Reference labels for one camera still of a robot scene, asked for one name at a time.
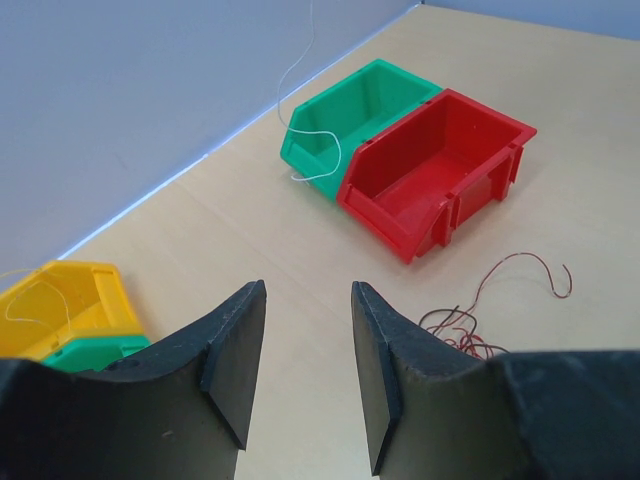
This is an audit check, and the red plastic bin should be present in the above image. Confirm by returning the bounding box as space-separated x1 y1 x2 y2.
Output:
336 89 537 263

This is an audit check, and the yellow plastic bin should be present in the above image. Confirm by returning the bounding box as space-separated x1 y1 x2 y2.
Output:
1 260 146 362

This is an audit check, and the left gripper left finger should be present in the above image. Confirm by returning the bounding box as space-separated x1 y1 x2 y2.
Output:
1 280 266 479

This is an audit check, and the wire bundle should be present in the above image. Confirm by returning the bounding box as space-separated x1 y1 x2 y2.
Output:
417 252 574 361

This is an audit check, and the green plastic bin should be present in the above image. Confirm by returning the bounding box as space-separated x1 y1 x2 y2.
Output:
280 59 442 201
41 335 151 373

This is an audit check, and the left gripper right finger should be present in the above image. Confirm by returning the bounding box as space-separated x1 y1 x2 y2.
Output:
351 282 639 479

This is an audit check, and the white wire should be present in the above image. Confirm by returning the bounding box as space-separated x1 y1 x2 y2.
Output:
277 0 344 184

